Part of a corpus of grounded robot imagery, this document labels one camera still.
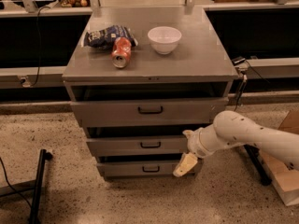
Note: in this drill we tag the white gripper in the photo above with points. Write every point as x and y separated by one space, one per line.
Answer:
195 143

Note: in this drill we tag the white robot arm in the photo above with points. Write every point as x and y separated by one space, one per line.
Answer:
230 129

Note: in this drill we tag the grey top drawer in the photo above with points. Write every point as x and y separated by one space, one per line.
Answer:
147 112

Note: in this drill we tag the grey metal drawer cabinet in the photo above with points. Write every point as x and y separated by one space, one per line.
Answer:
198 68

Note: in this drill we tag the open cardboard box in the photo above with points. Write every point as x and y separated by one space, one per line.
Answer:
285 181

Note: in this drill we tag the white ceramic bowl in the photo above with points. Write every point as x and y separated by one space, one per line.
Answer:
164 39

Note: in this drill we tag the orange soda can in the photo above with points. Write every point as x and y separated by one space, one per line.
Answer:
121 53

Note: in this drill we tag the blue chip bag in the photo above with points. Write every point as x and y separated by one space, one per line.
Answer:
104 39

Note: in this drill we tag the black stand leg left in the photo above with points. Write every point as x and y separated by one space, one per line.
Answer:
44 156

